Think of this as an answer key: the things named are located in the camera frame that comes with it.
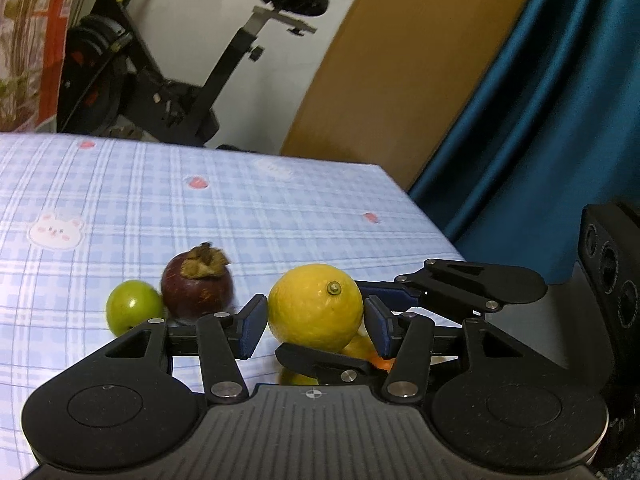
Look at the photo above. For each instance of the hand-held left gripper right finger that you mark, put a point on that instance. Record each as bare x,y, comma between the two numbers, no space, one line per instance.
380,327

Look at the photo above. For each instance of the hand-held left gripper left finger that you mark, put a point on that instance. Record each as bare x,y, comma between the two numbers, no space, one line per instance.
252,327

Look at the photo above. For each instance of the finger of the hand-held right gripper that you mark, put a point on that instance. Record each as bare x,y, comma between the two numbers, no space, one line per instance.
320,360
475,282

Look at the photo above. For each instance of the small orange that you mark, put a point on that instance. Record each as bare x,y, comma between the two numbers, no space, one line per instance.
384,363

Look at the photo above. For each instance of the yellow lemon with stem nub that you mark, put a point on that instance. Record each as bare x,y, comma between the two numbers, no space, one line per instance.
315,307

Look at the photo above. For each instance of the dark purple mangosteen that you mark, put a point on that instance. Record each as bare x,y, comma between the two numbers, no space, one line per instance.
197,285

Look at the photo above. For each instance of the blue checked tablecloth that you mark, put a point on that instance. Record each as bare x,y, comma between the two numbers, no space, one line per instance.
225,210

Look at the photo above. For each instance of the green apple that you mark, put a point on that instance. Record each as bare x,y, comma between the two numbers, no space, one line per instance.
132,307

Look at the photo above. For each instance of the grey rug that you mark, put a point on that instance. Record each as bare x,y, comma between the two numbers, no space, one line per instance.
622,472

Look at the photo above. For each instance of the blue curtain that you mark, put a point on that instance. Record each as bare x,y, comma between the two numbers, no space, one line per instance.
550,135

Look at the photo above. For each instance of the brown wooden door panel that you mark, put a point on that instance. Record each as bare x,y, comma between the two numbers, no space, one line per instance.
410,60

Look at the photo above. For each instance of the black exercise bike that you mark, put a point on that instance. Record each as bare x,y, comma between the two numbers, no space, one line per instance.
150,90

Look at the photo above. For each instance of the printed red backdrop cloth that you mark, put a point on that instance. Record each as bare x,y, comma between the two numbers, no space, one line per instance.
30,35

